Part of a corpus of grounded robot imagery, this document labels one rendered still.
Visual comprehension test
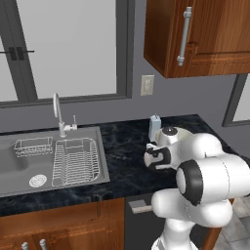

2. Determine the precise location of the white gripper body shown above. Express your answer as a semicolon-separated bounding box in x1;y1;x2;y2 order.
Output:
144;150;163;171

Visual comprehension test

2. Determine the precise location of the pale blue milk carton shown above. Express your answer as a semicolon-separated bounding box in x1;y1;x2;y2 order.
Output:
148;113;163;141

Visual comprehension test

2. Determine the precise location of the round white sink drain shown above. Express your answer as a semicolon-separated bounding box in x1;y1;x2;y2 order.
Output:
28;174;49;188

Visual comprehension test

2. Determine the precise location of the steel kitchen sink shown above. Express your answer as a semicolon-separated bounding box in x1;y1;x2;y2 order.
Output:
0;126;111;198

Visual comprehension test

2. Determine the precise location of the dark dishwasher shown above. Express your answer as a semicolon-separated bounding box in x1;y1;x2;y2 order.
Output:
124;192;210;250

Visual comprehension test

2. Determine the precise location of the curved steel tap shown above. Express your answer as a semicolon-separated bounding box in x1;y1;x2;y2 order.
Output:
53;92;79;138

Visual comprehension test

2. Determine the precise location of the wooden lower cupboard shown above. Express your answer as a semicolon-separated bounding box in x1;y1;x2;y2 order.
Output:
202;197;236;250
0;196;126;250

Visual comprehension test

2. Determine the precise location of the narrow grey-framed window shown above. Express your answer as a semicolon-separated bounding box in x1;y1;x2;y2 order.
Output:
222;72;250;128

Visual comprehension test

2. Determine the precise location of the large grey-framed window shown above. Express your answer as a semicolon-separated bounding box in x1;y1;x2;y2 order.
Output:
0;0;136;109

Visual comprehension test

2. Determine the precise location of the black window latch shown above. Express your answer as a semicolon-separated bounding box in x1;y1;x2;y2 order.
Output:
0;46;35;62

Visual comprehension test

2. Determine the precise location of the grey dishwasher handle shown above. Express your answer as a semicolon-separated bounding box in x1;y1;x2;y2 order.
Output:
128;199;153;215

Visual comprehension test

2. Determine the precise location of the beige wall socket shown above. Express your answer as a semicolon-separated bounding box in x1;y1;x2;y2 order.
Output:
140;74;155;97

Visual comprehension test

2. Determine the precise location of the large wire dish rack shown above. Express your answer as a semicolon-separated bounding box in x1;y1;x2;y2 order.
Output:
51;137;102;188

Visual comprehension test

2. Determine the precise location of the small wire sink basket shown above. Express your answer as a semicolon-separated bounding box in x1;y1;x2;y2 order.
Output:
13;136;54;158

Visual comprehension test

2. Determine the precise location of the wooden wall cupboard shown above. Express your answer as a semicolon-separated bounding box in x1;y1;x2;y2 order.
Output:
143;0;250;79

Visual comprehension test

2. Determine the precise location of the silver bar cupboard handle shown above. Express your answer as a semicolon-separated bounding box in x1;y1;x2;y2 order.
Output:
177;6;193;67

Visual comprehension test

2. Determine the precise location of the wooden wall cupboard door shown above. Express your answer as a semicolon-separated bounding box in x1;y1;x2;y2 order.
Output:
165;0;250;79

